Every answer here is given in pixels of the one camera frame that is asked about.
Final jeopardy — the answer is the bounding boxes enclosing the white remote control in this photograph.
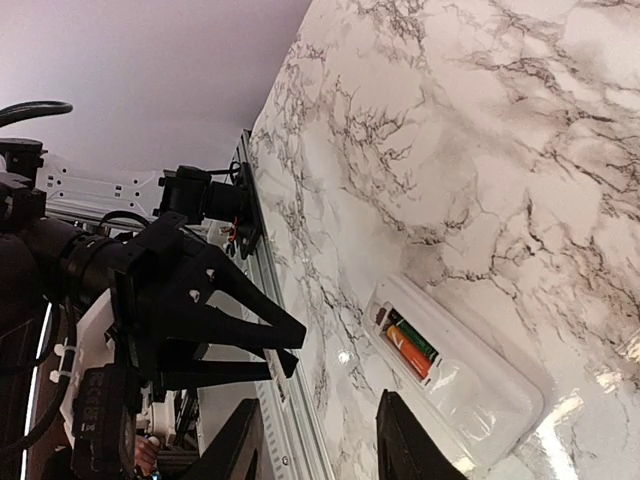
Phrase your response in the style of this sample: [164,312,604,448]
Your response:
[362,275,544,468]

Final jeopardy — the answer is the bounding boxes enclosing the front aluminium rail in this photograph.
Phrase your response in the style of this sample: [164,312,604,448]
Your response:
[44,127,336,480]

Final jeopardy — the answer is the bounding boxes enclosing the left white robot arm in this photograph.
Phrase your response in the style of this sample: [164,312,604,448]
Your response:
[1,162,306,479]

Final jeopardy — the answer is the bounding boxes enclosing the orange battery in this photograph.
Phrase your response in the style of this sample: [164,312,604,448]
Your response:
[386,325,431,380]

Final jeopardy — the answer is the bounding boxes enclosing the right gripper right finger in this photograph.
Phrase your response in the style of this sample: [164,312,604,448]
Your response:
[376,390,466,480]

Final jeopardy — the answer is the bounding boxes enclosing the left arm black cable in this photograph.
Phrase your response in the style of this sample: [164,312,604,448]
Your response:
[0,99,75,129]

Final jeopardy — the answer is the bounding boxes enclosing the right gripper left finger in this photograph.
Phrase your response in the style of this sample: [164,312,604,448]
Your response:
[177,398,264,480]

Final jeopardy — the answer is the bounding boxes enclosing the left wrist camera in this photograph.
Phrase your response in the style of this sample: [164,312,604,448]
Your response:
[71,364,141,479]

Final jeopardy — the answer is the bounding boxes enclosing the green black battery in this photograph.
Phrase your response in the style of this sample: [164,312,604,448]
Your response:
[395,319,439,363]

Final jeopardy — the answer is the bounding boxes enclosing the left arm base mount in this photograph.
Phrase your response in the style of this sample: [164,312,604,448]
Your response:
[229,162,264,260]

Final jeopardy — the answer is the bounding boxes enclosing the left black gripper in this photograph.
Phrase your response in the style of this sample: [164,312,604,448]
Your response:
[112,213,306,391]

